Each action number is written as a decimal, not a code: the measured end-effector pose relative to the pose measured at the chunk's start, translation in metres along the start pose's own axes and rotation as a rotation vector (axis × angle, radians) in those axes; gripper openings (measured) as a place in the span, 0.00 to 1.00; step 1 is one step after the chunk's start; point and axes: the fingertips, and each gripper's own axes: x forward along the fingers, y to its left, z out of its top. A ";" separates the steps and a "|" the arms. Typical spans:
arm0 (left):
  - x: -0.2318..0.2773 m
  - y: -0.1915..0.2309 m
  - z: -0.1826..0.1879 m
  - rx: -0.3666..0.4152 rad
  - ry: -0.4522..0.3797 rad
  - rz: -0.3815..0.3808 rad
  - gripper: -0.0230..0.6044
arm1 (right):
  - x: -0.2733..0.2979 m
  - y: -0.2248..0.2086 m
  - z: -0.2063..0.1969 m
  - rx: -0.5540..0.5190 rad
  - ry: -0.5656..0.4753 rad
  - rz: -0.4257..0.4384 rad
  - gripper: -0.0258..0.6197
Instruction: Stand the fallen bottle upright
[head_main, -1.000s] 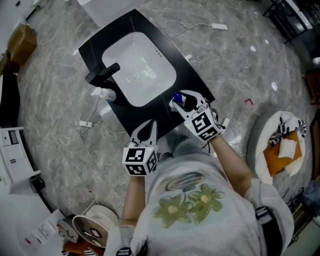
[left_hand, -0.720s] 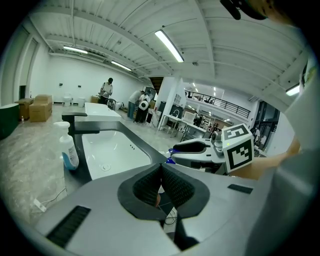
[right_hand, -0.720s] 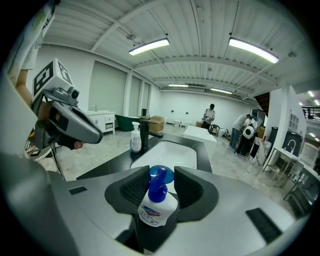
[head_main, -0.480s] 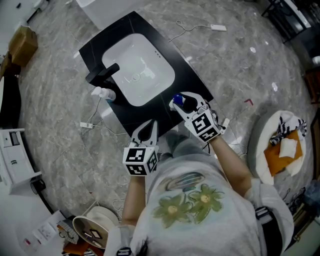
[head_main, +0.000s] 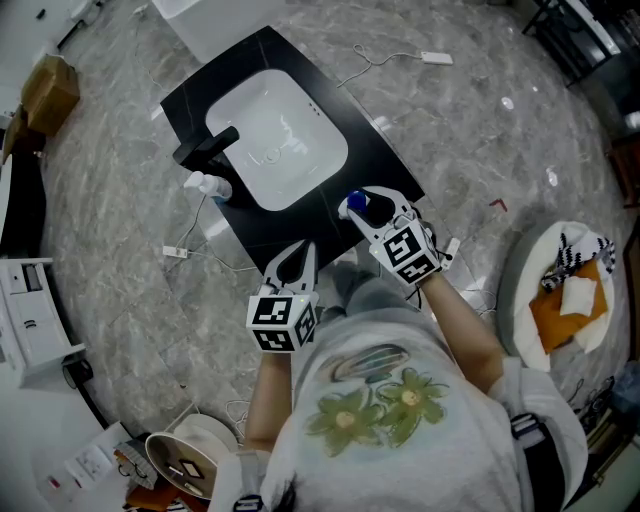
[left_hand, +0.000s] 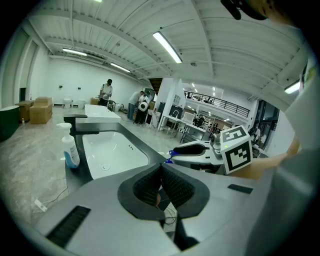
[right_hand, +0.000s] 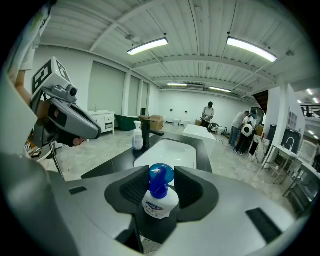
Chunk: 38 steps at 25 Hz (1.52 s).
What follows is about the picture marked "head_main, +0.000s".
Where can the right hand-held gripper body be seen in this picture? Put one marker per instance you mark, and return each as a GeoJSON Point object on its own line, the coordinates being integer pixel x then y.
{"type": "Point", "coordinates": [407, 252]}

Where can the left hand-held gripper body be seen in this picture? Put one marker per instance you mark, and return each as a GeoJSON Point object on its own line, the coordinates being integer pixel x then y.
{"type": "Point", "coordinates": [280, 322]}

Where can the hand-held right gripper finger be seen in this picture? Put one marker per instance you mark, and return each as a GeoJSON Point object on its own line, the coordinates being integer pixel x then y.
{"type": "Point", "coordinates": [404, 202]}
{"type": "Point", "coordinates": [365, 227]}

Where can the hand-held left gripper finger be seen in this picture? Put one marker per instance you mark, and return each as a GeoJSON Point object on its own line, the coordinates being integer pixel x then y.
{"type": "Point", "coordinates": [270, 277]}
{"type": "Point", "coordinates": [311, 285]}

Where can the person's right forearm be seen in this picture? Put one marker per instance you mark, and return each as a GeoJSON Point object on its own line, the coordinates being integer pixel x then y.
{"type": "Point", "coordinates": [462, 335]}

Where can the person's left forearm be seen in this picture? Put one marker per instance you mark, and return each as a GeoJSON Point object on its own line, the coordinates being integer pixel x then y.
{"type": "Point", "coordinates": [267, 400]}

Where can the clear soap bottle white pump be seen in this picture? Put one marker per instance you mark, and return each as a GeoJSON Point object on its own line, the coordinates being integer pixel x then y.
{"type": "Point", "coordinates": [212, 186]}

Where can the white power adapter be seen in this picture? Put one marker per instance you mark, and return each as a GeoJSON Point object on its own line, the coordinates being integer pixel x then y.
{"type": "Point", "coordinates": [452, 248]}

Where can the black vanity cabinet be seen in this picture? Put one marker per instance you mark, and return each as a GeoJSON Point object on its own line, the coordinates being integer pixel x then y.
{"type": "Point", "coordinates": [310, 235]}

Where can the person's grey trousers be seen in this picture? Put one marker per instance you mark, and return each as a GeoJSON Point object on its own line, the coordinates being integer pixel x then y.
{"type": "Point", "coordinates": [365, 292]}

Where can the white sink basin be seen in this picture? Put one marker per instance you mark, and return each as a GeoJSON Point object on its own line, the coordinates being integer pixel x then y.
{"type": "Point", "coordinates": [280, 135]}

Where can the round white cushion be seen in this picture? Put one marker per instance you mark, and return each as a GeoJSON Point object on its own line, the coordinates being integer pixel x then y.
{"type": "Point", "coordinates": [520, 310]}

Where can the white round basin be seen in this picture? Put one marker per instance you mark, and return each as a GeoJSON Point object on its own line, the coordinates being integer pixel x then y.
{"type": "Point", "coordinates": [210, 430]}

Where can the black faucet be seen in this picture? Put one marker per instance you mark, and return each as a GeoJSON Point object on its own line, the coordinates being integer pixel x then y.
{"type": "Point", "coordinates": [205, 147]}

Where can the orange cloth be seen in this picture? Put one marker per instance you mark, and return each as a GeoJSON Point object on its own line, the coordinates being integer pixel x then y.
{"type": "Point", "coordinates": [555, 320]}

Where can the black white patterned cloth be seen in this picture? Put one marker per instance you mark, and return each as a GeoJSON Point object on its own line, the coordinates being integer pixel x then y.
{"type": "Point", "coordinates": [570, 250]}

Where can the person's grey floral shirt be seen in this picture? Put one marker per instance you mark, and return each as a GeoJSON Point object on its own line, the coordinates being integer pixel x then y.
{"type": "Point", "coordinates": [390, 450]}

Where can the white folded cloth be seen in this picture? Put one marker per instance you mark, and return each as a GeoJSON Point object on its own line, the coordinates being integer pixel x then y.
{"type": "Point", "coordinates": [577, 295]}

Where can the black round object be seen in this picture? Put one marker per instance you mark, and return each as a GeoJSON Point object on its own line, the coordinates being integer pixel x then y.
{"type": "Point", "coordinates": [77, 374]}

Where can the brown wooden cabinet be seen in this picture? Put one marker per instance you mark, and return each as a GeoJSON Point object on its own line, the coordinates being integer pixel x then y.
{"type": "Point", "coordinates": [627, 170]}

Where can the white paper sheets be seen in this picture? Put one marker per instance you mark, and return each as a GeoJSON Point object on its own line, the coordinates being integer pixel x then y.
{"type": "Point", "coordinates": [92, 460]}

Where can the white drawer cabinet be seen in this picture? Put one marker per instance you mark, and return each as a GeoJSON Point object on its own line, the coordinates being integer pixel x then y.
{"type": "Point", "coordinates": [30, 320]}

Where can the blue plastic bag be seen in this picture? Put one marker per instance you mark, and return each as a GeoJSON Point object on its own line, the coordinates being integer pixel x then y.
{"type": "Point", "coordinates": [627, 387]}

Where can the large cardboard box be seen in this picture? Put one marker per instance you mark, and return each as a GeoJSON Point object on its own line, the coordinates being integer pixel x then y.
{"type": "Point", "coordinates": [50, 95]}

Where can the small cardboard box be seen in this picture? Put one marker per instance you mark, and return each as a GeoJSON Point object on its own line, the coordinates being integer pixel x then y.
{"type": "Point", "coordinates": [20, 132]}

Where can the red angle bracket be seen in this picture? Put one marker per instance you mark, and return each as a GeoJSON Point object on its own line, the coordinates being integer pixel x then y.
{"type": "Point", "coordinates": [499, 204]}

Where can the black frame table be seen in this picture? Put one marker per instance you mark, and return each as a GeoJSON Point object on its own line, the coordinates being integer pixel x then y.
{"type": "Point", "coordinates": [570, 35]}

